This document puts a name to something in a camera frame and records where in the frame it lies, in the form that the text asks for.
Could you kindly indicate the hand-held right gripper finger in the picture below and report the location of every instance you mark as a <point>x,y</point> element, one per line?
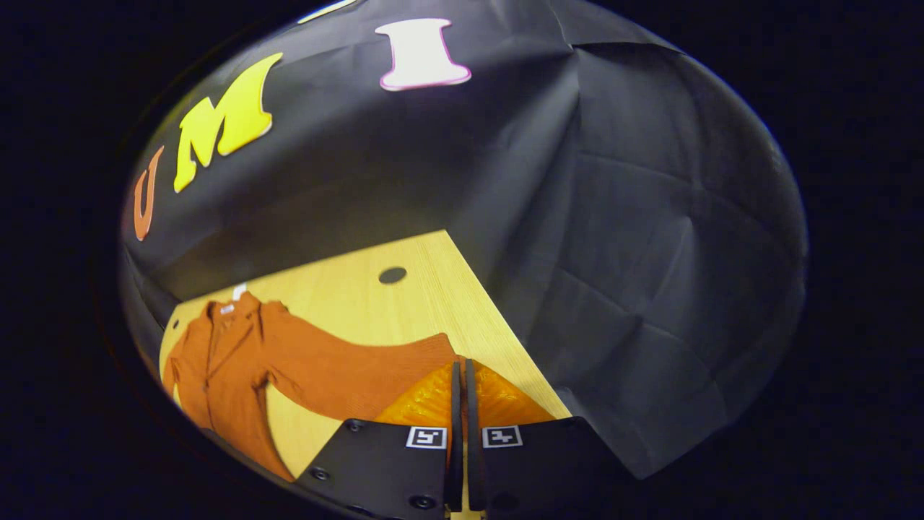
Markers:
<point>456,469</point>
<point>471,469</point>

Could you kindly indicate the rust orange knit cardigan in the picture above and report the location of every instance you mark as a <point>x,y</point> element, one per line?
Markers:
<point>231,375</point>

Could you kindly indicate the black backdrop cloth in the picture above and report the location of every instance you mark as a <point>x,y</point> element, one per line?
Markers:
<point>577,217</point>

